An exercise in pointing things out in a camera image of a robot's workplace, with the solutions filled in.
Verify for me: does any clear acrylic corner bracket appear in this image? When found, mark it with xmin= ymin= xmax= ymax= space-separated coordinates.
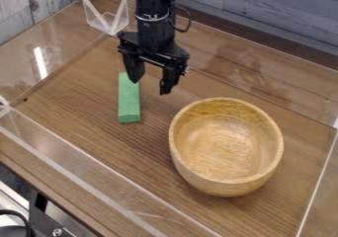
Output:
xmin=82 ymin=0 xmax=130 ymax=37

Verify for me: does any black metal table frame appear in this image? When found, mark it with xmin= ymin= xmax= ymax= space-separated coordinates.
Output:
xmin=30 ymin=192 xmax=76 ymax=237

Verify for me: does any black cable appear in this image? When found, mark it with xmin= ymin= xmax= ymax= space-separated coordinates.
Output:
xmin=0 ymin=208 xmax=38 ymax=237

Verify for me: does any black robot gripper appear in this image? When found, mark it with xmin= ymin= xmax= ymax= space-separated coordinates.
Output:
xmin=118 ymin=31 xmax=190 ymax=95

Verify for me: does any light wooden bowl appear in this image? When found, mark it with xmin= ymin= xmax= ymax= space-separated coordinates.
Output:
xmin=169 ymin=97 xmax=284 ymax=197

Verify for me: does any clear acrylic enclosure wall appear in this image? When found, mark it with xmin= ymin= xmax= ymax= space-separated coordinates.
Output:
xmin=0 ymin=3 xmax=338 ymax=237

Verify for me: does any green rectangular block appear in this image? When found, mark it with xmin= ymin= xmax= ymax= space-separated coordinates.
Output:
xmin=118 ymin=72 xmax=142 ymax=123

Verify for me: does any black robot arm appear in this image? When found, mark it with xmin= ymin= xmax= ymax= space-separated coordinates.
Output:
xmin=118 ymin=0 xmax=191 ymax=95

